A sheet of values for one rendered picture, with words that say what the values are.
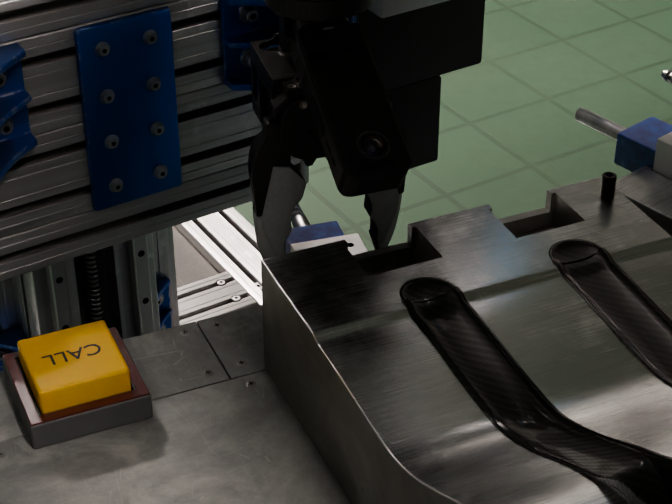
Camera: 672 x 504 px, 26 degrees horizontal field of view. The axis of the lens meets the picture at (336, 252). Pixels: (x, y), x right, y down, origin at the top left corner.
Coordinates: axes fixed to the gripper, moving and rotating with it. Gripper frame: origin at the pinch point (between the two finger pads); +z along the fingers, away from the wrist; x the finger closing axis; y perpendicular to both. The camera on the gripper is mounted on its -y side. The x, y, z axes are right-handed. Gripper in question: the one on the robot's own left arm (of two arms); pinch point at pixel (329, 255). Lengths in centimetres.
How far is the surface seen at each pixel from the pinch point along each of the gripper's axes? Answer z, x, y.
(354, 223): 85, -43, 128
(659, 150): -2.7, -26.6, 2.5
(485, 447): -4.2, -1.1, -26.2
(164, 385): 4.6, 13.1, -5.1
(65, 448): 4.6, 20.4, -9.5
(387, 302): -4.4, -0.1, -12.2
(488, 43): 85, -93, 189
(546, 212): -2.8, -14.9, -3.3
